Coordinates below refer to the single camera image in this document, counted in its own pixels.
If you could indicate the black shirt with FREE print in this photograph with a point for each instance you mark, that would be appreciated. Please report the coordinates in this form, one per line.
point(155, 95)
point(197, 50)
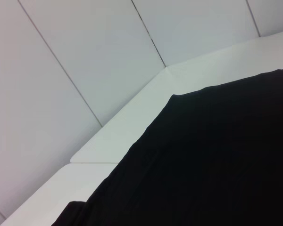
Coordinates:
point(202, 153)

